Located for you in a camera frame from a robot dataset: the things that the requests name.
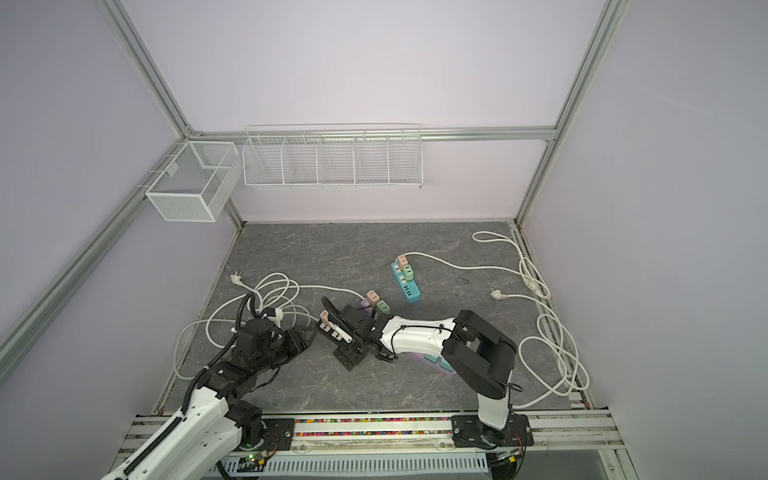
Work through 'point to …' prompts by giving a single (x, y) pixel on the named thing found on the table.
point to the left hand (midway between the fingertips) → (313, 338)
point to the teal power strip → (409, 288)
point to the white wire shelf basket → (340, 156)
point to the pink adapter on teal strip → (402, 260)
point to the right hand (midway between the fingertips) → (350, 349)
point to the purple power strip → (437, 361)
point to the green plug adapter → (383, 307)
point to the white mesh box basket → (198, 184)
